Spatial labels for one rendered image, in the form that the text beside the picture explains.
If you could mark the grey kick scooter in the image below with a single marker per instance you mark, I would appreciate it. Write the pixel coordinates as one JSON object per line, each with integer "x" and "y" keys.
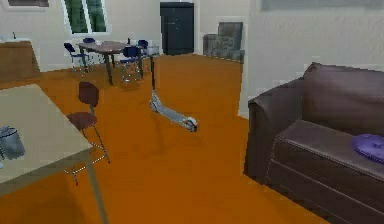
{"x": 166, "y": 111}

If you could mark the grey armchair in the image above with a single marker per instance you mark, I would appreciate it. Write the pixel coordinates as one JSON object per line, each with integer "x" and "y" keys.
{"x": 226, "y": 41}

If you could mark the blue chair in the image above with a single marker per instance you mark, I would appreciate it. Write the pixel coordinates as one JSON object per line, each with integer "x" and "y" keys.
{"x": 130, "y": 60}
{"x": 76, "y": 55}
{"x": 89, "y": 40}
{"x": 143, "y": 44}

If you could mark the black cabinet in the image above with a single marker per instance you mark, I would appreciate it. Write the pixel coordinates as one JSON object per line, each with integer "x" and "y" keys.
{"x": 176, "y": 28}

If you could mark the dark red chair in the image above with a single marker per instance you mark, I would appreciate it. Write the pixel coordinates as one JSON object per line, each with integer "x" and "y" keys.
{"x": 87, "y": 113}

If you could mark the brown dining table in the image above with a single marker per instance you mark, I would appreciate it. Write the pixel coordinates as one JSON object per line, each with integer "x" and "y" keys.
{"x": 106, "y": 48}

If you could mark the dark brown leather sofa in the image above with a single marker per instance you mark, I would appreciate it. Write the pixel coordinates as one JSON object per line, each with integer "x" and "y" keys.
{"x": 310, "y": 156}

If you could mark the white framed window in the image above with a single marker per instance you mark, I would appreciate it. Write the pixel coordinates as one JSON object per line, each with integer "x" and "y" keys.
{"x": 86, "y": 16}

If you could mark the beige table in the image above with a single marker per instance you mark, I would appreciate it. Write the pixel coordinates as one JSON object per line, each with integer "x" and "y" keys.
{"x": 40, "y": 133}

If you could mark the purple cushion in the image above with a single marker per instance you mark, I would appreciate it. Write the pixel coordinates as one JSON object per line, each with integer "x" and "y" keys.
{"x": 370, "y": 146}

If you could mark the brown wooden counter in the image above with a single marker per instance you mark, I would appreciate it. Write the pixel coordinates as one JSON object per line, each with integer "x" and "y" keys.
{"x": 16, "y": 60}

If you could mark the framed wall picture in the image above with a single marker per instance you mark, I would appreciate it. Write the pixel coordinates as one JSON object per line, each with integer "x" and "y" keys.
{"x": 28, "y": 3}

